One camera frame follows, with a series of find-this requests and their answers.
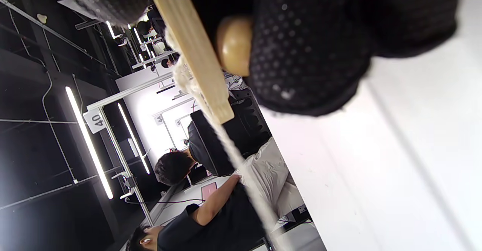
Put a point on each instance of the wooden crocodile lacing toy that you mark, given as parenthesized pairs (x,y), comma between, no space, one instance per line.
(196,51)

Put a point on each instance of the white number sign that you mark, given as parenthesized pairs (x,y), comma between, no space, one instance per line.
(96,121)

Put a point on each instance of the person's right hand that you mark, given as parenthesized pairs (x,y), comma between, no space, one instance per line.
(308,47)

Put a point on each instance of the long ceiling light strip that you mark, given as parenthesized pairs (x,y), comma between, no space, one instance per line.
(88,142)
(132,136)

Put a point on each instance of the white metal frame post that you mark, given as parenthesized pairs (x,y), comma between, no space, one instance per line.
(113,145)

